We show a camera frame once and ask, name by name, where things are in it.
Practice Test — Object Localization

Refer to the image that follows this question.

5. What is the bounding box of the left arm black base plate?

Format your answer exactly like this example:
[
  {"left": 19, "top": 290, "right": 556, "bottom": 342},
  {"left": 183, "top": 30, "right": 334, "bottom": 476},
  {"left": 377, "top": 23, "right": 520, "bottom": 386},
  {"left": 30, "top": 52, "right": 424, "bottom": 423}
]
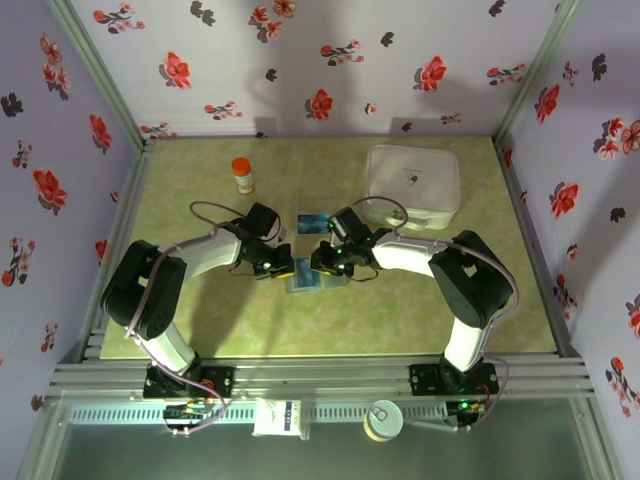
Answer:
[{"left": 143, "top": 366, "right": 236, "bottom": 400}]

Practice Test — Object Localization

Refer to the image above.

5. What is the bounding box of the slotted grey cable duct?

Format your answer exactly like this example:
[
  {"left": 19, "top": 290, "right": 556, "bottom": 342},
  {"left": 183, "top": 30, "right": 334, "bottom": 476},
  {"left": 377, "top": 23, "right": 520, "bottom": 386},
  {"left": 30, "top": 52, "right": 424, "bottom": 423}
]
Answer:
[{"left": 67, "top": 402, "right": 449, "bottom": 426}]

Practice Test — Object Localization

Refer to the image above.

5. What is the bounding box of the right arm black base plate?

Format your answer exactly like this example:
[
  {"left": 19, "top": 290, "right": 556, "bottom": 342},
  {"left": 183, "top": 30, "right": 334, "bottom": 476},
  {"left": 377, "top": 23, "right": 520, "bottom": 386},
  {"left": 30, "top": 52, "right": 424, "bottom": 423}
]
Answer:
[{"left": 408, "top": 363, "right": 500, "bottom": 396}]

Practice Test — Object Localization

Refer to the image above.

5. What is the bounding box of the aluminium corner post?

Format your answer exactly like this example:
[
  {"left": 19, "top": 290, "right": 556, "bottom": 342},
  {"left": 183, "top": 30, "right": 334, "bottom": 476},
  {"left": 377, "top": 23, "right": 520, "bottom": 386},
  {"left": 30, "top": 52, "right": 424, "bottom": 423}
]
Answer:
[
  {"left": 47, "top": 0, "right": 149, "bottom": 146},
  {"left": 494, "top": 0, "right": 584, "bottom": 141}
]

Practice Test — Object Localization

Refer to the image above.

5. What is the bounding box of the long aluminium frame rail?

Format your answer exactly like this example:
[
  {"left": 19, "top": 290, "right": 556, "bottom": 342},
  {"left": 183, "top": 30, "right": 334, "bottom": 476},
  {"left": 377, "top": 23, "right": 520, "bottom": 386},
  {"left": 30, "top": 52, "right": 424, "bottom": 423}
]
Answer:
[{"left": 47, "top": 352, "right": 596, "bottom": 401}]

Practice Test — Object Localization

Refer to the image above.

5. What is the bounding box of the aluminium side rail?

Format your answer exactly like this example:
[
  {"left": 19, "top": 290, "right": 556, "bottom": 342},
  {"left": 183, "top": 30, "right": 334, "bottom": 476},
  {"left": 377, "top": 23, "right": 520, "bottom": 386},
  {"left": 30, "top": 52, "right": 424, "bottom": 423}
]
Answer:
[
  {"left": 79, "top": 139, "right": 156, "bottom": 361},
  {"left": 492, "top": 134, "right": 584, "bottom": 359}
]

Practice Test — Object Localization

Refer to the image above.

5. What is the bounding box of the white packet with blue print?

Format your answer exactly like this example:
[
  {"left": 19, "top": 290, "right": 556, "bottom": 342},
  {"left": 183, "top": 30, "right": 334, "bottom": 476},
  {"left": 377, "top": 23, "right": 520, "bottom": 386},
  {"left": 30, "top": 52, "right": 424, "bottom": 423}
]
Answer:
[{"left": 252, "top": 398, "right": 304, "bottom": 437}]

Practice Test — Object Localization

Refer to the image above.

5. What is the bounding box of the orange capped pill bottle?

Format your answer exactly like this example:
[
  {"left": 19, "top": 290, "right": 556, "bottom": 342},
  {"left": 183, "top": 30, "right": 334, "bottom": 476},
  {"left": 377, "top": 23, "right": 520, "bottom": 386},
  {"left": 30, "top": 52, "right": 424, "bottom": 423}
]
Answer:
[{"left": 230, "top": 157, "right": 256, "bottom": 196}]

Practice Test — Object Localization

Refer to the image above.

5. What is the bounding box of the tin can with pull tab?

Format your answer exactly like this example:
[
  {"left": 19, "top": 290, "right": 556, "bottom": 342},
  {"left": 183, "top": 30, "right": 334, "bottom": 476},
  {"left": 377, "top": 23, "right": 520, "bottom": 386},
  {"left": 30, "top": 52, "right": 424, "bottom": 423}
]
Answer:
[{"left": 363, "top": 399, "right": 405, "bottom": 444}]

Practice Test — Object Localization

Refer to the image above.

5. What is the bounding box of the white square lidded container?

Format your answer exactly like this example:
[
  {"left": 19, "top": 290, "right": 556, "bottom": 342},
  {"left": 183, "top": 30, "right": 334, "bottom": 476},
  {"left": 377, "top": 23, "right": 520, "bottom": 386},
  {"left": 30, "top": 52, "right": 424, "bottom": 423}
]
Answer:
[{"left": 360, "top": 144, "right": 461, "bottom": 232}]

